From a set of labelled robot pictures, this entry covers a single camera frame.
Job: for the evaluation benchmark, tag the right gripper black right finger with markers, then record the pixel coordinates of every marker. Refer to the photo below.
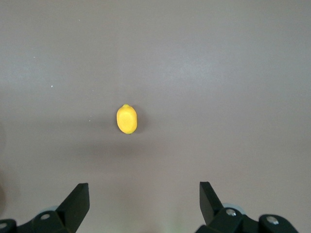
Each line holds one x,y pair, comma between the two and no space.
218,218

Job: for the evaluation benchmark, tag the brown table cover mat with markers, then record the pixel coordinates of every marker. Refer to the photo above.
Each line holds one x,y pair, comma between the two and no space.
194,72

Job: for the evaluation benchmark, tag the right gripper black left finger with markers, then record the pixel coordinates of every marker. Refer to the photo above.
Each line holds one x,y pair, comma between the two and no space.
70,213

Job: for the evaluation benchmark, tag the yellow lemon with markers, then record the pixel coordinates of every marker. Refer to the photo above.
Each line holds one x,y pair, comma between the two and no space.
126,119

